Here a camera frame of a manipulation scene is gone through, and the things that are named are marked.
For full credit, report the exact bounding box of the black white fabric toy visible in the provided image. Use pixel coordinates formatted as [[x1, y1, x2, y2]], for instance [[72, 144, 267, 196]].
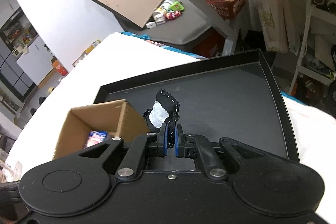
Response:
[[143, 89, 180, 148]]

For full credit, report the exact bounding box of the blue tissue pack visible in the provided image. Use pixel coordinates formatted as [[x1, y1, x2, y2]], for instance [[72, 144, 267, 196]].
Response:
[[84, 131, 109, 148]]

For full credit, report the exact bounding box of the brown cardboard box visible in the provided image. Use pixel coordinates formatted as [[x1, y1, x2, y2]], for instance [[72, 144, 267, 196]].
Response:
[[53, 100, 150, 159]]

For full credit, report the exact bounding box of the black tray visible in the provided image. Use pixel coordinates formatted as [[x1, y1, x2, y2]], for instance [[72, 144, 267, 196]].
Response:
[[95, 50, 299, 161]]

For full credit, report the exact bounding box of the white plastic bag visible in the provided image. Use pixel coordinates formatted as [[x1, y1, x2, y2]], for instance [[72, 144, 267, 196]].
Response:
[[255, 0, 300, 55]]

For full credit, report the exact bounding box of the white metal shelf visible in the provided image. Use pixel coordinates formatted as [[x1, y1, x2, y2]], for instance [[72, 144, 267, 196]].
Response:
[[288, 0, 335, 95]]

